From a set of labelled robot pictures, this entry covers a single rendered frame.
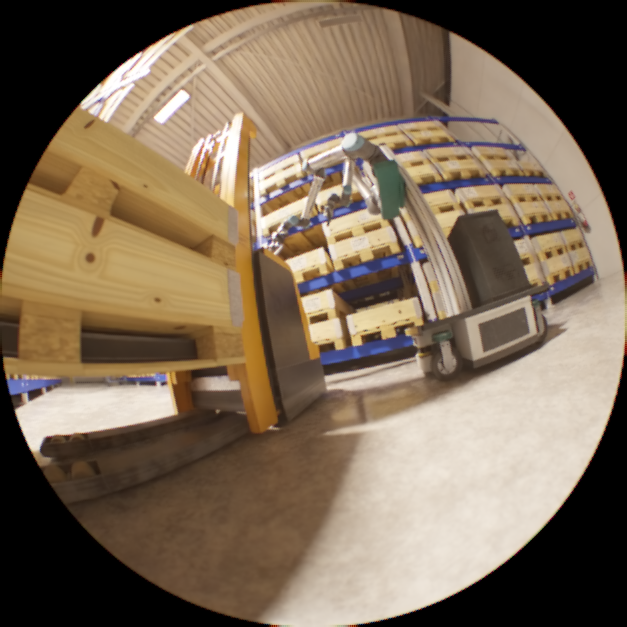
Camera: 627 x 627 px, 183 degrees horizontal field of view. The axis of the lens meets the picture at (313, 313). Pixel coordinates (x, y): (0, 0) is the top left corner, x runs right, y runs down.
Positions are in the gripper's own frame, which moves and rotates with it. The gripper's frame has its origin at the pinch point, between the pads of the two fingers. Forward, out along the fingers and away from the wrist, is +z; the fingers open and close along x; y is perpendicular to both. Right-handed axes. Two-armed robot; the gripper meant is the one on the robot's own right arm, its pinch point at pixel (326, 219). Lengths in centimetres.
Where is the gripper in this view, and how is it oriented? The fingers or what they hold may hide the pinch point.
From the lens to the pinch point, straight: 180.8
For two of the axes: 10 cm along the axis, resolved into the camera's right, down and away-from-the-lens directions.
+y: 9.5, 1.7, -2.8
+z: -2.3, 9.5, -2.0
